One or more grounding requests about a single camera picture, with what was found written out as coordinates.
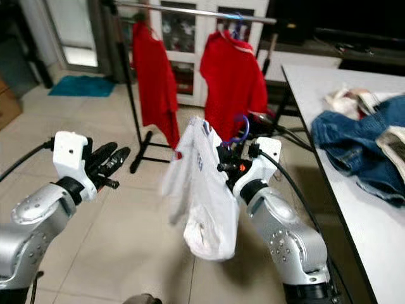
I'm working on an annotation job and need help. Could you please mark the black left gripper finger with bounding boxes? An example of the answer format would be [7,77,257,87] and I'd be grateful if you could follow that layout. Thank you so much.
[89,142,118,164]
[101,149,131,175]

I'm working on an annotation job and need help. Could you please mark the blue plastic hanger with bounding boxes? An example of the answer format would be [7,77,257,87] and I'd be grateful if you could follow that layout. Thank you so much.
[228,114,251,146]

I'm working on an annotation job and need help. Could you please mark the white t-shirt with colourful print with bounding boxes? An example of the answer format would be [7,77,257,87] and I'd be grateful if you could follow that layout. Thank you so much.
[160,116,241,262]

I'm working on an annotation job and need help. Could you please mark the purple plastic hanger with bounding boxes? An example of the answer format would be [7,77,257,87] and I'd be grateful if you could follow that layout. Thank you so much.
[231,13,247,40]

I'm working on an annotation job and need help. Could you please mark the red shirt with white stripes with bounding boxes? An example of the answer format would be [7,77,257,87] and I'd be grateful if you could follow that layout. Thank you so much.
[199,30,268,140]

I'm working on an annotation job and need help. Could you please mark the teal floor mat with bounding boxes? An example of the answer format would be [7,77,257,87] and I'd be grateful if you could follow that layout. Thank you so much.
[49,76,111,98]

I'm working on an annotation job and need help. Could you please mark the plain red shirt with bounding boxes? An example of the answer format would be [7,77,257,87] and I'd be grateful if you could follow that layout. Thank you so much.
[132,21,181,149]

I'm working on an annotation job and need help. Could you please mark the small printed cardboard box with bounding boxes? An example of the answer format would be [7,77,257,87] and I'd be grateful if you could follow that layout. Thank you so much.
[0,79,23,130]

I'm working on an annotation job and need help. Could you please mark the white glass-door cabinet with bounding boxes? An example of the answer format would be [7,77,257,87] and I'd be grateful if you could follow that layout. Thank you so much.
[146,0,266,108]

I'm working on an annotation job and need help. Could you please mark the blue denim jeans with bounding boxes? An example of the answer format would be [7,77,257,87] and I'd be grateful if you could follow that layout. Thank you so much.
[311,95,405,206]

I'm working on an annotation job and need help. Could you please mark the glass balcony door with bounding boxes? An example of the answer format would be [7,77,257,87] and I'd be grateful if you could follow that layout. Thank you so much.
[38,0,102,70]

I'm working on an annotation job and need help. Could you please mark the crumpled white beige cloth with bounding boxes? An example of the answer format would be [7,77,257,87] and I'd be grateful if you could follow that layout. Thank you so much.
[323,85,387,121]

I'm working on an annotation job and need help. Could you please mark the grey robot foot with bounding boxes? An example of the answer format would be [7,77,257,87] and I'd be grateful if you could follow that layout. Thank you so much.
[123,293,162,304]

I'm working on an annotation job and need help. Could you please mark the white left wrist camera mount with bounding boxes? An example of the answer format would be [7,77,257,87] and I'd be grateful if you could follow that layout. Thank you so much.
[52,131,92,200]

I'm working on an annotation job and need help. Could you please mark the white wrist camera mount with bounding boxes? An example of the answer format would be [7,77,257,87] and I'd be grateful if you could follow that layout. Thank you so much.
[231,136,282,197]
[52,131,92,200]

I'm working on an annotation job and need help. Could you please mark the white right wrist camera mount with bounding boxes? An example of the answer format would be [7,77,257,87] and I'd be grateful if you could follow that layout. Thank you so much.
[231,136,282,197]

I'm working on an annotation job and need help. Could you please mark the steel clothes rack black frame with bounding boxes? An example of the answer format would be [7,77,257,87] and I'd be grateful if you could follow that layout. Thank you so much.
[101,0,282,175]

